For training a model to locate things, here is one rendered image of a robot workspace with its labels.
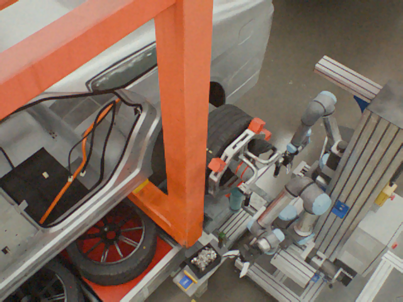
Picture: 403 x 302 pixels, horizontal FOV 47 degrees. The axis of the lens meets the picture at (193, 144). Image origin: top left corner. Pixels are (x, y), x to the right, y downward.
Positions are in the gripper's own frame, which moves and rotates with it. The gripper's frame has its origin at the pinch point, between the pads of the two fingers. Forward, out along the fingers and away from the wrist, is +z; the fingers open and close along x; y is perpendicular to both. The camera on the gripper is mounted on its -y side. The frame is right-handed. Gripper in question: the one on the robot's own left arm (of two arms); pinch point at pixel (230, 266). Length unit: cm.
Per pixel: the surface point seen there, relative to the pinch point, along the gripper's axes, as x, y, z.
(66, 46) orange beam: 18, -152, 41
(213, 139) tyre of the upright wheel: 77, -2, -45
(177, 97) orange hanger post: 37, -94, -1
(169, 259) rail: 62, 77, 9
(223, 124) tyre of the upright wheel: 82, -5, -57
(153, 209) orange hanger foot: 85, 44, 4
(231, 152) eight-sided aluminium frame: 65, 3, -50
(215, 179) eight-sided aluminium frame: 63, 18, -36
